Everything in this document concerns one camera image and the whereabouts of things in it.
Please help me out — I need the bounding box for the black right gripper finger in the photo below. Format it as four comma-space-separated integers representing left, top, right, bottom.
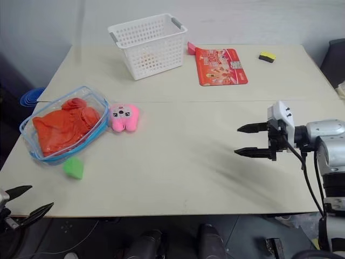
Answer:
233, 147, 272, 160
237, 121, 269, 134

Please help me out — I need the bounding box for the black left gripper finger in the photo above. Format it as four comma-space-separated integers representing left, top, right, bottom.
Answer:
5, 185, 33, 202
16, 202, 55, 229

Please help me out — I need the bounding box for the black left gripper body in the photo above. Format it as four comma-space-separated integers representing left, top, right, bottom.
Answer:
0, 206, 21, 235

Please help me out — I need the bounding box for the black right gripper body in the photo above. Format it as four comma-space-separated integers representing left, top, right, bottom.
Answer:
265, 120, 294, 162

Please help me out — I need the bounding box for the red snack packet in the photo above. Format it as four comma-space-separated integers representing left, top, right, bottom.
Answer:
194, 46, 249, 87

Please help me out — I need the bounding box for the orange red cloth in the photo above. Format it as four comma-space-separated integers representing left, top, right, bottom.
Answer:
32, 98, 105, 158

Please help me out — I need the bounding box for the clear blue-rimmed container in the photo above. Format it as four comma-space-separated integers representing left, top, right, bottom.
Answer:
19, 86, 111, 163

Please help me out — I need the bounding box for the green foam block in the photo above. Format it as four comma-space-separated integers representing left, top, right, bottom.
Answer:
62, 156, 85, 180

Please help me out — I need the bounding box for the yellow black sponge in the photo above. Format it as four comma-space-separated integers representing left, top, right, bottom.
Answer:
258, 51, 277, 65

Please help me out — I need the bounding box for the stack of blue bowls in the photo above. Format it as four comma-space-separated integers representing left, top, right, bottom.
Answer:
19, 86, 47, 108

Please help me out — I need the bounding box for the dark chair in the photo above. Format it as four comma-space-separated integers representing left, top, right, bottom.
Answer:
320, 38, 345, 87

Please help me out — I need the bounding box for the dark rounded robot foot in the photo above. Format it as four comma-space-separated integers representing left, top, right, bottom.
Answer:
126, 229, 168, 259
197, 223, 230, 259

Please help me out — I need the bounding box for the pink block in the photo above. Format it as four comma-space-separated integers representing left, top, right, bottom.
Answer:
187, 41, 199, 56

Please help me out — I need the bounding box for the pink plush toy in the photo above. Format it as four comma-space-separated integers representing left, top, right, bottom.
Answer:
108, 103, 140, 133

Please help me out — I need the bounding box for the white perforated plastic basket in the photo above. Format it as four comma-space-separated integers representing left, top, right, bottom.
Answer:
107, 13, 189, 81

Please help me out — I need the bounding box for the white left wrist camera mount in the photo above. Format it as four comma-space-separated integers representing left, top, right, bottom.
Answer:
0, 188, 11, 209

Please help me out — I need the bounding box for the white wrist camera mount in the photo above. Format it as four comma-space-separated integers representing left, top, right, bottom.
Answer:
267, 100, 296, 149
0, 188, 11, 209

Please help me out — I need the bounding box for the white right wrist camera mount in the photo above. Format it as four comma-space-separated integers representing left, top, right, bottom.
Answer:
267, 100, 296, 149

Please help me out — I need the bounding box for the thin white floor cable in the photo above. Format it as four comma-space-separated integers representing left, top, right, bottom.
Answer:
25, 217, 101, 255

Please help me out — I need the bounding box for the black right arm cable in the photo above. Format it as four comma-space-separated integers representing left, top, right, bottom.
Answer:
282, 139, 327, 218

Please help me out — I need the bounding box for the small black floor bracket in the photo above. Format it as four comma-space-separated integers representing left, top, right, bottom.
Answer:
265, 237, 284, 257

